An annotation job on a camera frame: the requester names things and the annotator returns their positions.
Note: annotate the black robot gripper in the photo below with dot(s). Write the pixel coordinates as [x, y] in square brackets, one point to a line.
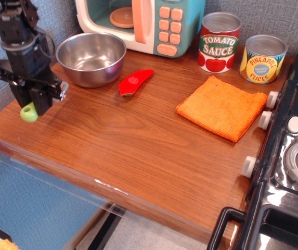
[30, 62]

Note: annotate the green handled grey spatula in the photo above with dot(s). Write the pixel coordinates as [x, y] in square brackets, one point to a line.
[28, 113]

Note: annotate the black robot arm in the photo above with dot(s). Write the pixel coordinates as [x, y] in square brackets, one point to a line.
[18, 20]

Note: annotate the silver metal pot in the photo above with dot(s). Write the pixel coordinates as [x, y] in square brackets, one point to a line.
[92, 60]

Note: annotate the red toy chili pepper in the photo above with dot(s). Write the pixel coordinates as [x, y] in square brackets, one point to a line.
[131, 83]

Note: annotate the clear acrylic table guard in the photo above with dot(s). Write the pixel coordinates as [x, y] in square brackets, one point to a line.
[138, 182]

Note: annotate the orange plush toy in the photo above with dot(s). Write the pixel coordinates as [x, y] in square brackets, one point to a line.
[8, 245]

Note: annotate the teal toy microwave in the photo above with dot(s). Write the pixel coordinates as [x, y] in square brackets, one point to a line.
[162, 28]

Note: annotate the orange folded cloth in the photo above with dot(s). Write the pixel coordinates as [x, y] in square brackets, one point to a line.
[222, 108]

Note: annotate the tomato sauce can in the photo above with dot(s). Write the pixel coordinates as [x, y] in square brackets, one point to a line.
[218, 41]

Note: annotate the white stove knob lower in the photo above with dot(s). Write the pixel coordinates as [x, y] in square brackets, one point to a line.
[248, 166]

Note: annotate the white stove knob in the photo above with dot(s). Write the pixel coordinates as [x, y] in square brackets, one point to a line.
[248, 166]
[265, 119]
[271, 100]

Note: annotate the white stove knob middle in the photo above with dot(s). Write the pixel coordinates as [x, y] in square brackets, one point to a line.
[265, 119]

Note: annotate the pineapple slices can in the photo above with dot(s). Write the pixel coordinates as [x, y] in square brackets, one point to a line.
[262, 58]

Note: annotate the white stove knob upper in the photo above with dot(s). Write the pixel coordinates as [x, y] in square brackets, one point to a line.
[271, 100]

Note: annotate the black toy stove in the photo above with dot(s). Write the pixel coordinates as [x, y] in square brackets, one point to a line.
[272, 200]

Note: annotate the black oven door handle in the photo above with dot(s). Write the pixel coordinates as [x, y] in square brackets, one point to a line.
[227, 214]

